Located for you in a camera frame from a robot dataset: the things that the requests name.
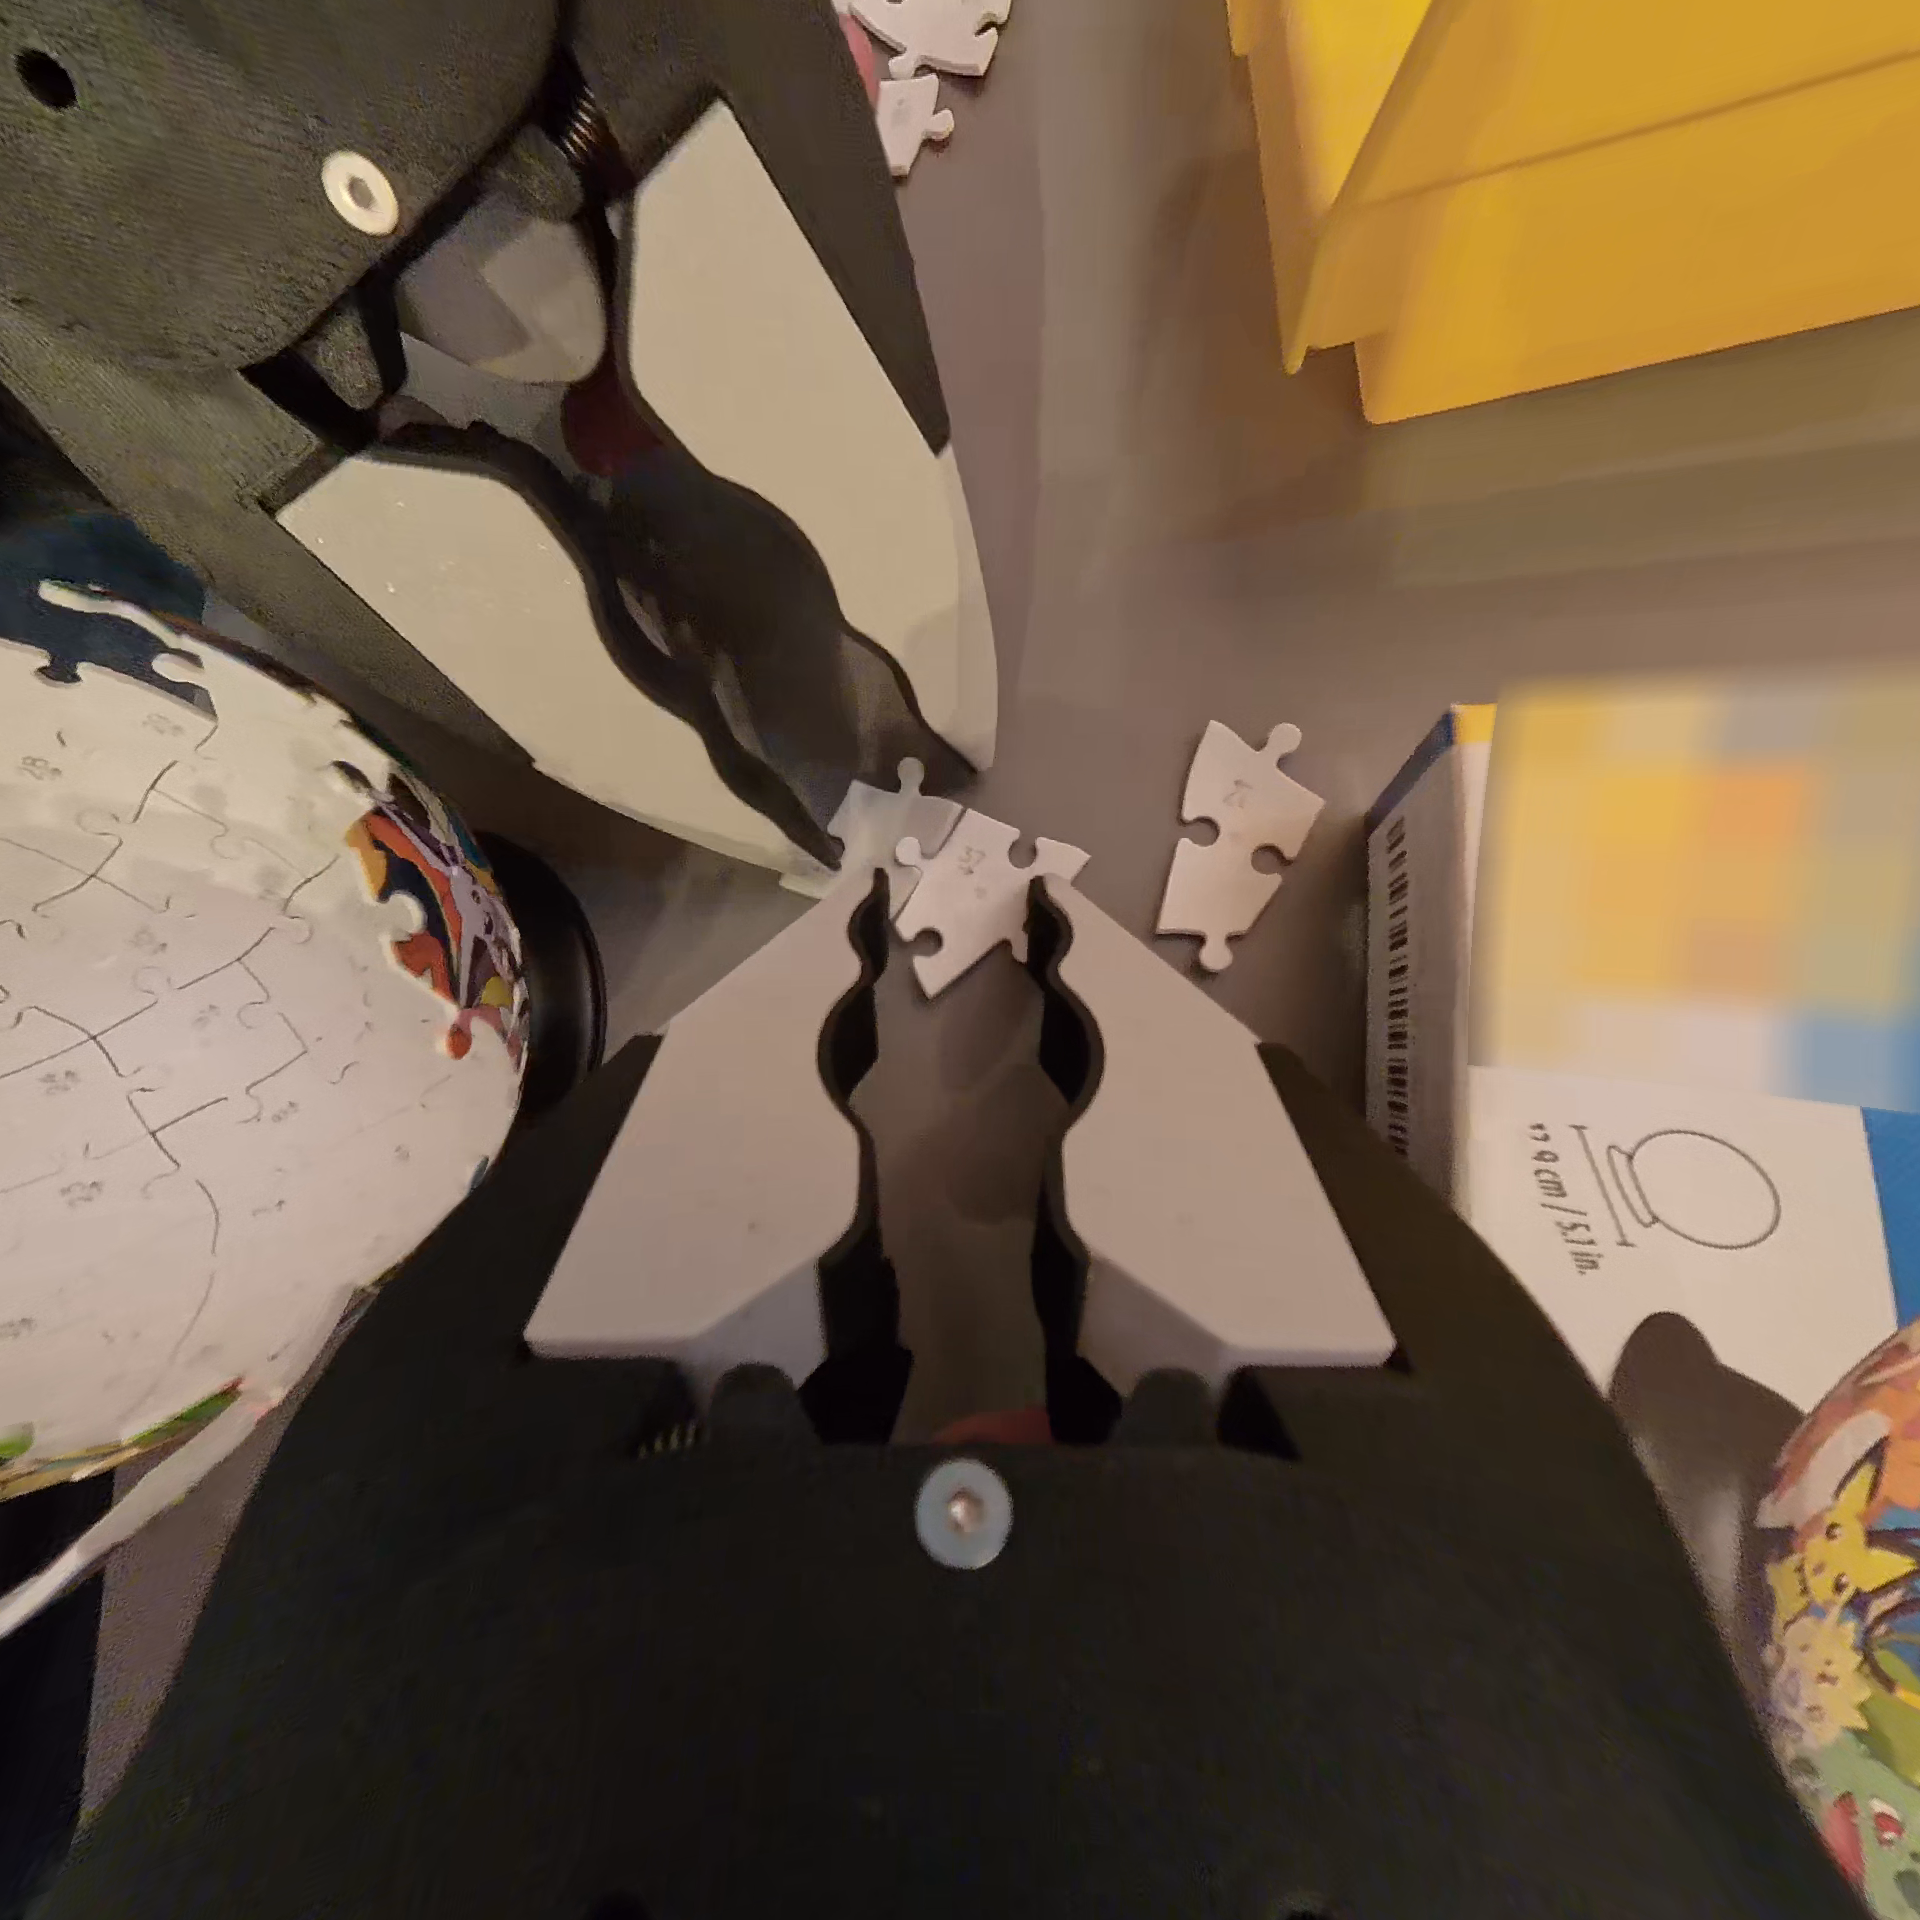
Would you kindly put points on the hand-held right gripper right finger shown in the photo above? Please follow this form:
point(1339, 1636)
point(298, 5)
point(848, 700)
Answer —
point(1215, 1200)

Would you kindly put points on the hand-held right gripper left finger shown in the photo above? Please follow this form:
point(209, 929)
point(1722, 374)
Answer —
point(704, 1200)

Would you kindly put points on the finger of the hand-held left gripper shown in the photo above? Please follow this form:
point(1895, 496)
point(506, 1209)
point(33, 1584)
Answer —
point(809, 406)
point(481, 599)

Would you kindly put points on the single white puzzle piece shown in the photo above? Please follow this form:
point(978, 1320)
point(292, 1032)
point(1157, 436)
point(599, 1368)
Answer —
point(975, 892)
point(884, 820)
point(1229, 856)

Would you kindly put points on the colourful puzzle ball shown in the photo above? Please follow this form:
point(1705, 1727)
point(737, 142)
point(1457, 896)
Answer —
point(148, 975)

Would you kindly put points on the black round ball stand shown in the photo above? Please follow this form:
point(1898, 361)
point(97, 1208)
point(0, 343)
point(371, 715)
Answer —
point(563, 975)

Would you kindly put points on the blue puzzle box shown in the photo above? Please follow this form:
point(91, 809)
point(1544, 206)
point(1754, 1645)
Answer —
point(1576, 1200)

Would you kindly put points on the cluster of white puzzle pieces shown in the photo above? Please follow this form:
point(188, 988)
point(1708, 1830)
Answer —
point(931, 38)

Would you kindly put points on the person's left hand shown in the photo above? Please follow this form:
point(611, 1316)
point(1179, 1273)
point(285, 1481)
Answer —
point(618, 428)

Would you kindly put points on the yellow plastic tray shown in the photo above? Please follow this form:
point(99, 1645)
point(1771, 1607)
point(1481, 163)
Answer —
point(1576, 224)

